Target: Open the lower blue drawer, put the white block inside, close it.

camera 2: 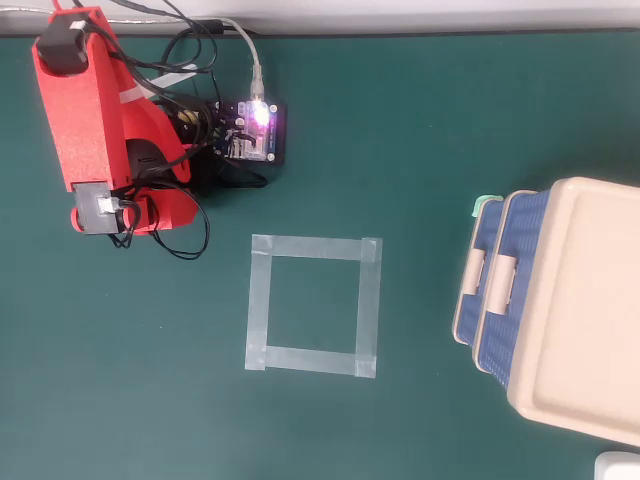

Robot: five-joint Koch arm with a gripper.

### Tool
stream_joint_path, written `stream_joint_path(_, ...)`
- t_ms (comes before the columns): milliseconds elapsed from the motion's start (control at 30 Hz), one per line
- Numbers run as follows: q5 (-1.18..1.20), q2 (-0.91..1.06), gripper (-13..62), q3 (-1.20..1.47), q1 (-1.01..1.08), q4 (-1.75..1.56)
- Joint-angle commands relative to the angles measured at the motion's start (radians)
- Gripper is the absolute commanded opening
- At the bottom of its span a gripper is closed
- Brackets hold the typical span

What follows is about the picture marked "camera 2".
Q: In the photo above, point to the black base with electronics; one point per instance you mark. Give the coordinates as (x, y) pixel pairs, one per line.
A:
(202, 170)

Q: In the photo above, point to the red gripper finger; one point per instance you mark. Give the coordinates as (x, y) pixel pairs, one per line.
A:
(172, 210)

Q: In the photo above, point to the white plastic object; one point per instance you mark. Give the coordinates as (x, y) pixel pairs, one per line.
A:
(620, 467)

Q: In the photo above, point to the translucent tape strip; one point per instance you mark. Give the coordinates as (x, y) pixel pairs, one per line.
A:
(258, 300)
(315, 247)
(367, 310)
(310, 357)

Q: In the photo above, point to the red robot arm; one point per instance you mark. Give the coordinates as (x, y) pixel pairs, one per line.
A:
(80, 125)

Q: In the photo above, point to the controller board on black plate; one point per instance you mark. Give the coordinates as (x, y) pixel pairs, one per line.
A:
(250, 145)

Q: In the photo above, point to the beige drawer cabinet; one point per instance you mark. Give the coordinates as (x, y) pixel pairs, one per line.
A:
(585, 310)

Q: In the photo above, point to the white zip tie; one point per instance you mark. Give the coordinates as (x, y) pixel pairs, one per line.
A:
(131, 95)

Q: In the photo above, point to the small mint green piece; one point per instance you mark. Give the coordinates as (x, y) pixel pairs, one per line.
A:
(482, 206)

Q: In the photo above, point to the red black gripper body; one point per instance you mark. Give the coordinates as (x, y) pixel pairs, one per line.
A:
(139, 215)

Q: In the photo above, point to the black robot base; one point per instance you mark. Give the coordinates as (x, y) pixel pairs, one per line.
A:
(145, 157)

